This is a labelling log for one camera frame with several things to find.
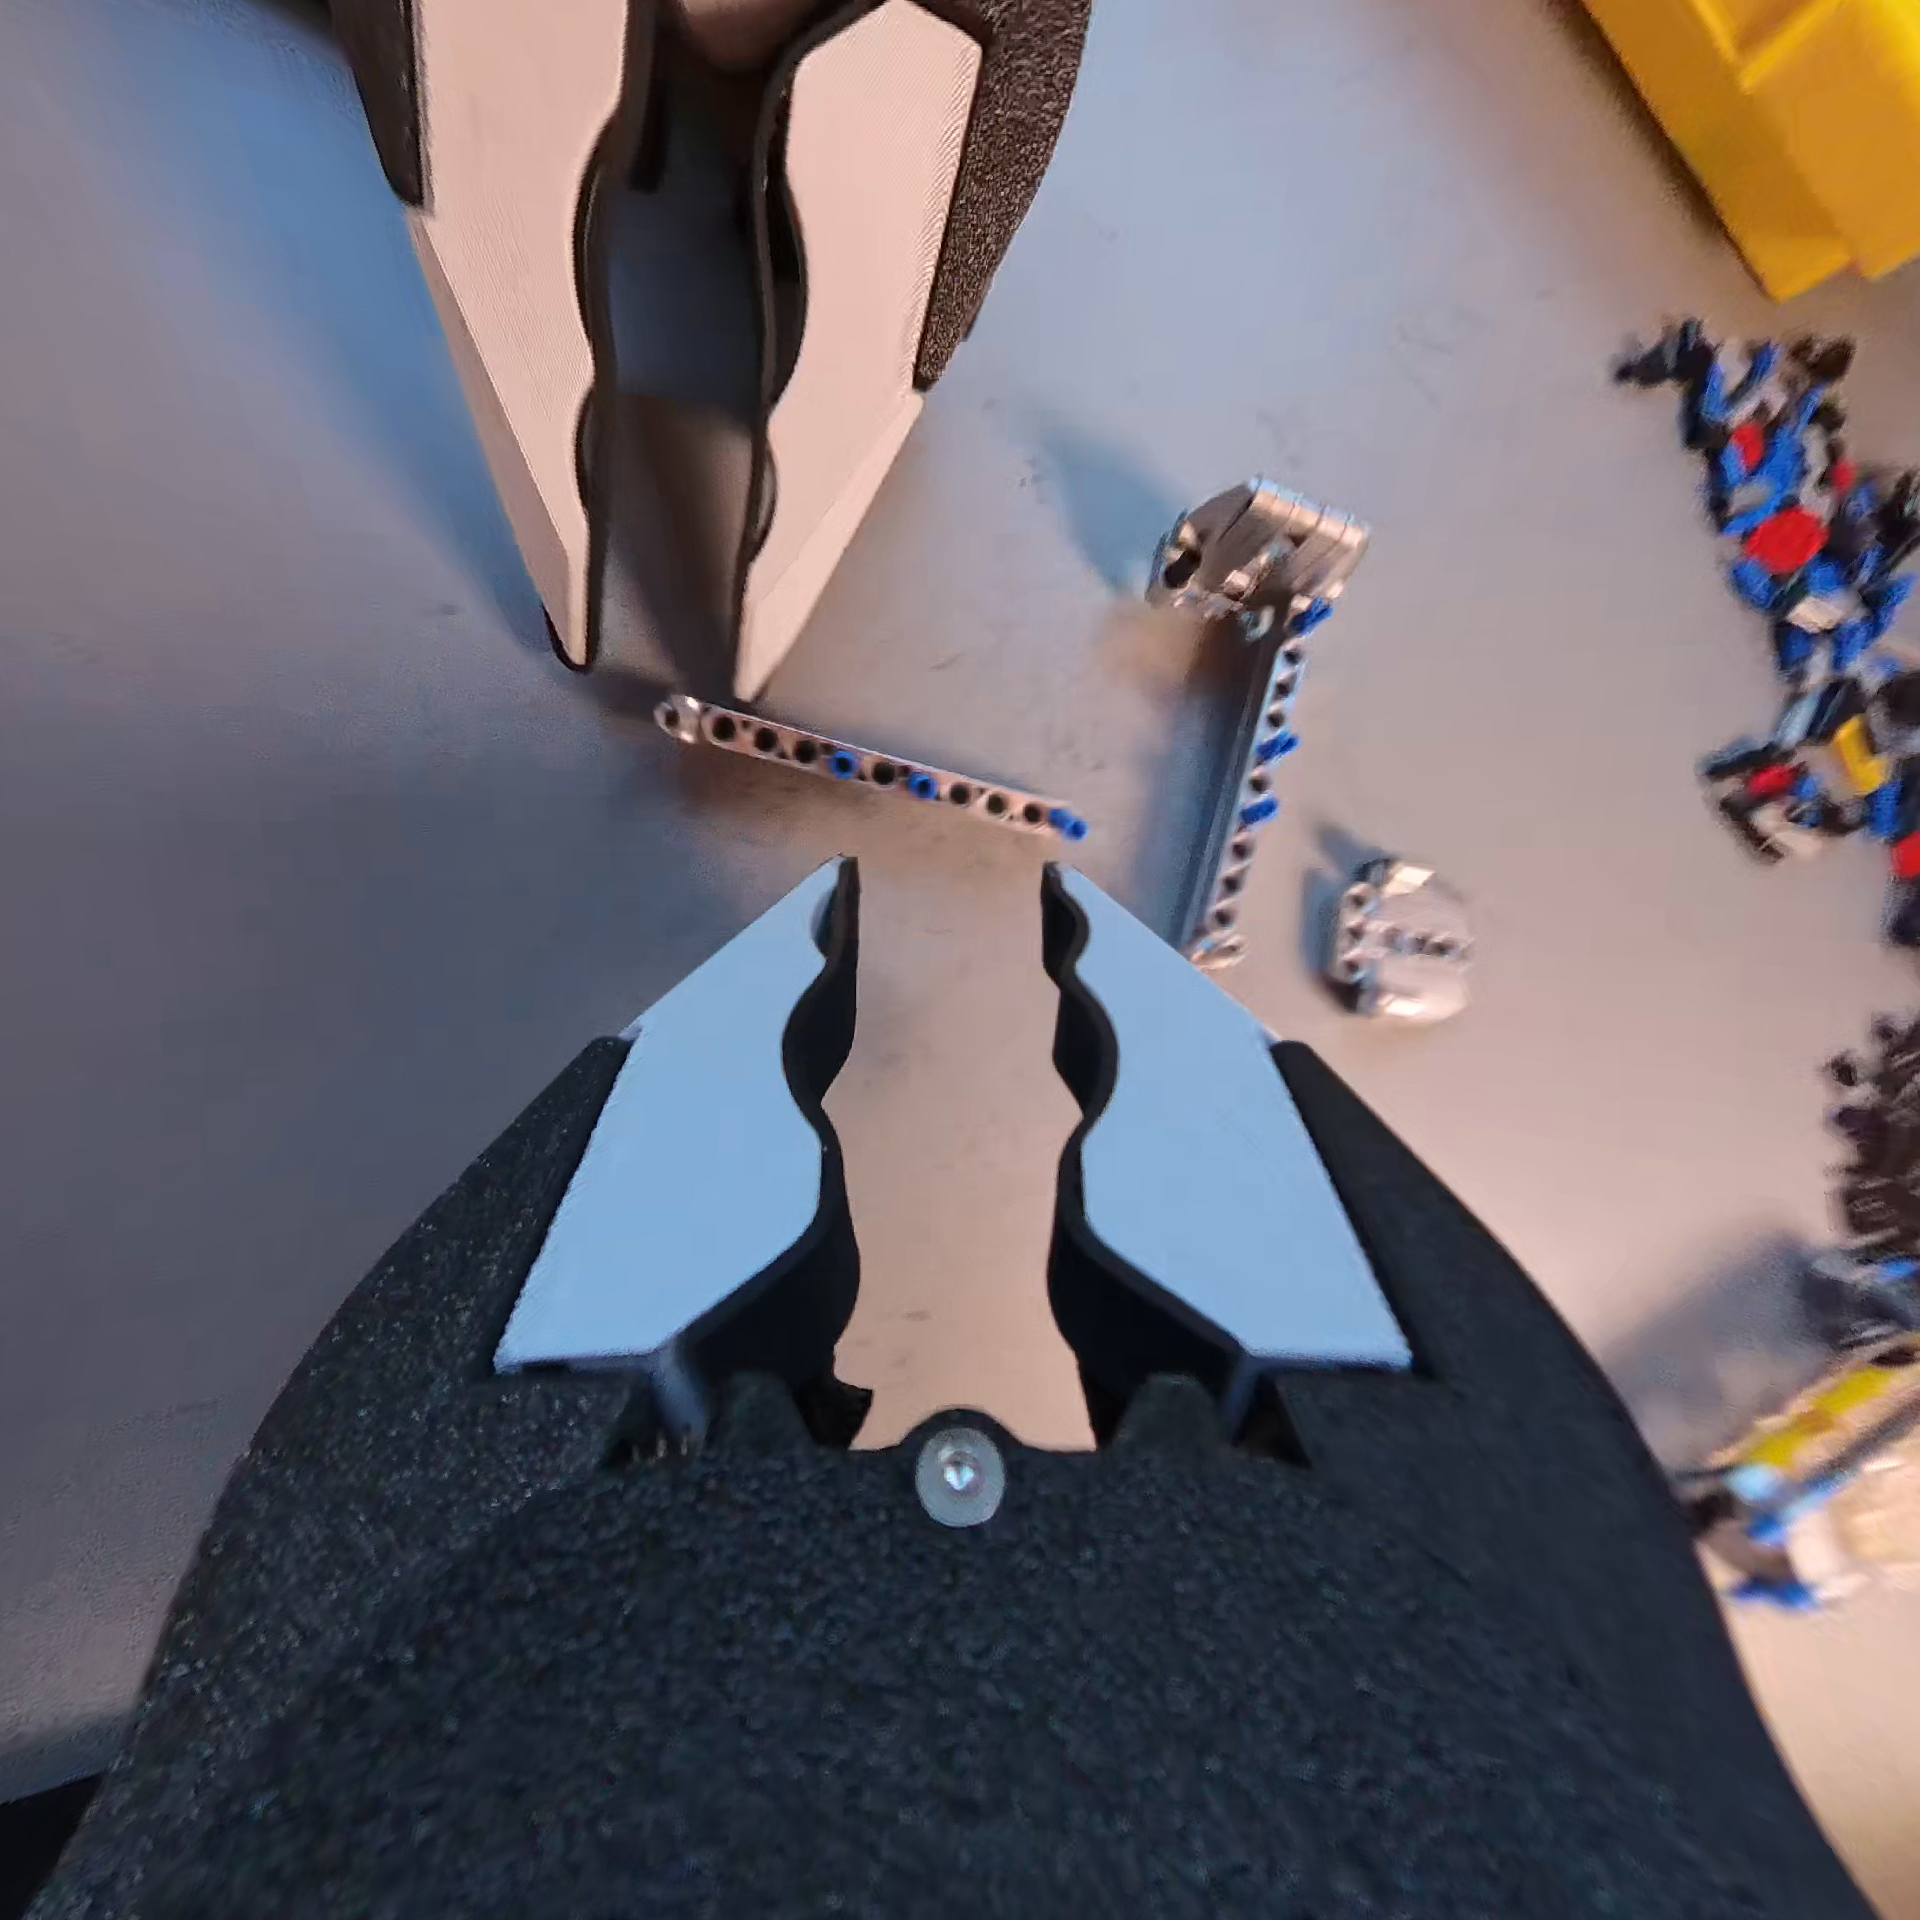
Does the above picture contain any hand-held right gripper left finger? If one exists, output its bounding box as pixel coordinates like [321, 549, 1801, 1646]
[493, 857, 875, 1445]

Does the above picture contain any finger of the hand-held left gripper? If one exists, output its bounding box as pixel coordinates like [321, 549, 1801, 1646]
[731, 0, 985, 705]
[403, 0, 662, 673]

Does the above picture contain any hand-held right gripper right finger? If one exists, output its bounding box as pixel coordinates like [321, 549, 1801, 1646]
[1037, 861, 1414, 1446]

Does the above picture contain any silver curved toy panel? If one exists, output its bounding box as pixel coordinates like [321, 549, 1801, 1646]
[1318, 854, 1479, 1026]

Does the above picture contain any grey holed beam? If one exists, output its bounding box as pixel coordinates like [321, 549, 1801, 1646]
[654, 693, 1089, 841]

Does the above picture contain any long grey beam panel assembly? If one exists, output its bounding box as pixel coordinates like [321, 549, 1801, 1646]
[1146, 477, 1370, 971]

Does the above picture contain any grey desk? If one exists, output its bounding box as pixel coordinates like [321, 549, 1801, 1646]
[0, 0, 1920, 1908]

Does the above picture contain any pile of black toy pieces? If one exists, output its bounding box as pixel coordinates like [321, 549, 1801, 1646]
[1819, 1017, 1920, 1251]

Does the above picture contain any yellow printed toy box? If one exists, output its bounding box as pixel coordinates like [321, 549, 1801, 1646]
[1577, 0, 1920, 301]

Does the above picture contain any pile of colourful toy pieces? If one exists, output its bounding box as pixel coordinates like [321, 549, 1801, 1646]
[1608, 315, 1920, 948]

